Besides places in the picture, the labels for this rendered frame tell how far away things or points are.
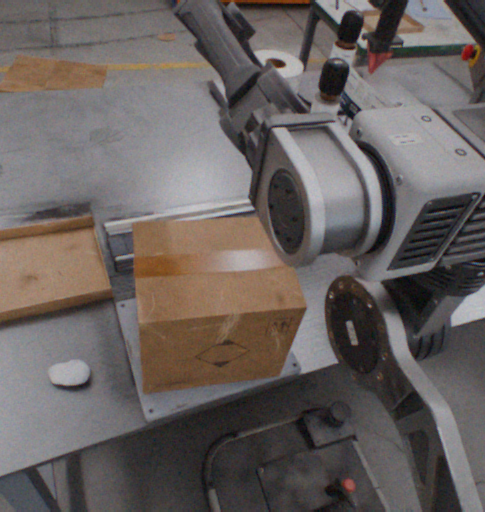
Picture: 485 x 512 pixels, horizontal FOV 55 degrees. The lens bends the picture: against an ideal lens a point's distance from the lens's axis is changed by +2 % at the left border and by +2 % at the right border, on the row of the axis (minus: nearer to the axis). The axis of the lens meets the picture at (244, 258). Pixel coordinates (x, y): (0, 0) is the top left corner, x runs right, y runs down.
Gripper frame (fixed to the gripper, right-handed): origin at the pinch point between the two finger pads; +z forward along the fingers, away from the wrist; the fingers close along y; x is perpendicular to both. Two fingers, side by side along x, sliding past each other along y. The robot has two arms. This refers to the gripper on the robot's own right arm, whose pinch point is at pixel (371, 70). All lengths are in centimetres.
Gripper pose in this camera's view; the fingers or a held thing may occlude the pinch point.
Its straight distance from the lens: 147.6
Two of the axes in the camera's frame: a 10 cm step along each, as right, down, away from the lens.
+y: -9.1, 2.2, -3.5
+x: 3.9, 7.3, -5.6
